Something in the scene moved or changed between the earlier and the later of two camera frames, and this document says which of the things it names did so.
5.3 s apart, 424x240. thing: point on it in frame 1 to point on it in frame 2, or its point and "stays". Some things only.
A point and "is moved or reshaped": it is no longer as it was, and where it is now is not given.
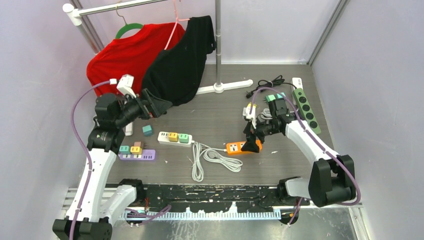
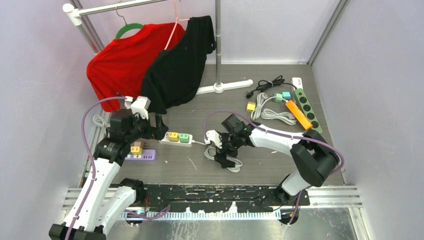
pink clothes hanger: [177, 20] stays
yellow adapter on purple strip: [136, 150] stays
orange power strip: [236, 147] is moved or reshaped
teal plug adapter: [279, 95] is moved or reshaped
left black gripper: [157, 107] to [157, 132]
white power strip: [163, 138] stays
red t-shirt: [131, 54] stays
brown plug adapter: [140, 144] stays
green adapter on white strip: [184, 138] stays
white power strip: [297, 82] stays
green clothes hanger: [128, 27] stays
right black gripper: [250, 145] to [222, 158]
